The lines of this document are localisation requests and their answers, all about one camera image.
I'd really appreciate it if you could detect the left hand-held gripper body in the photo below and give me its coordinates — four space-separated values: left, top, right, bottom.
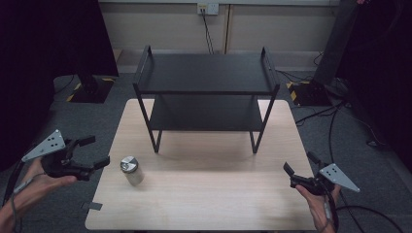
21 129 97 182

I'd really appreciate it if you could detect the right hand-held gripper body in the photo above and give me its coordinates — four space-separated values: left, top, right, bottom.
290 162 361 196

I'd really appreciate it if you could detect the glass jar with metal lid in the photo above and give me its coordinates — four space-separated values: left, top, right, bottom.
120 155 146 186

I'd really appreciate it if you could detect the black two-tier metal shelf rack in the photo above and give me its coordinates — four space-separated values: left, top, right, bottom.
132 45 281 154

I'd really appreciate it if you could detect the person's right hand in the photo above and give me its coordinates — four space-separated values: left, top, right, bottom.
294 184 342 233

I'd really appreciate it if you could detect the person's left hand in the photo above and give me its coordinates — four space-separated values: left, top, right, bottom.
14 157 79 208

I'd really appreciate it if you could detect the black tape strip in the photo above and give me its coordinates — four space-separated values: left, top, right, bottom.
81 201 104 212

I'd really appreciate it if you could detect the black stand base with striped tape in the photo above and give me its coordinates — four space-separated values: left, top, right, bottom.
66 75 117 105
286 80 334 108

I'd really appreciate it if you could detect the black curtain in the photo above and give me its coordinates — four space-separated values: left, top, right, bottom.
0 0 120 173
334 0 412 169

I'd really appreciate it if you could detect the dark metal stand column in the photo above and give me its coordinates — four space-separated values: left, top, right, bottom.
311 0 361 86

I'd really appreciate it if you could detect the black floor cable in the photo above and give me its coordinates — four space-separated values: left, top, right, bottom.
294 101 344 126
335 205 406 233
328 105 367 233

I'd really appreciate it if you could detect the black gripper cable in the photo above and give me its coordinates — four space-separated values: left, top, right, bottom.
322 188 341 233

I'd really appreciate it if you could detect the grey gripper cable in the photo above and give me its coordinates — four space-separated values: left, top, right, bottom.
9 173 45 233

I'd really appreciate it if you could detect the black plug cable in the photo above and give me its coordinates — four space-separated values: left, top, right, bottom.
200 9 216 55

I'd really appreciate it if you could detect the white wall socket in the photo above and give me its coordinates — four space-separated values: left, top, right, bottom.
196 2 220 17

